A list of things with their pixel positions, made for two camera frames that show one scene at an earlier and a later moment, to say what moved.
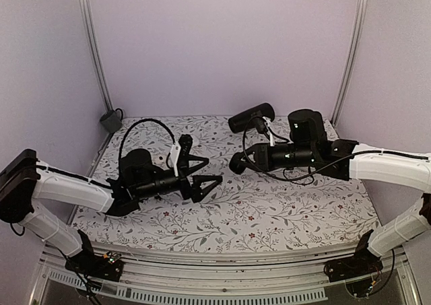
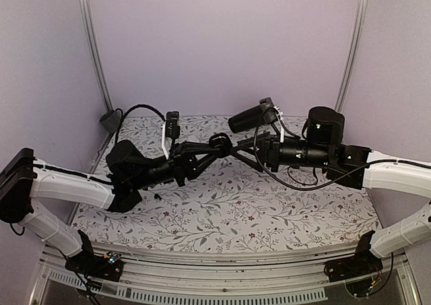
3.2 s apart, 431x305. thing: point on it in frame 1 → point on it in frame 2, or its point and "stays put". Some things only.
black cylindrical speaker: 238,122 stays put
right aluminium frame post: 353,52 stays put
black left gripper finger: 197,181 → 205,160
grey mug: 111,120 stays put
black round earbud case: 236,165 → 221,141
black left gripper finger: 192,157 → 197,148
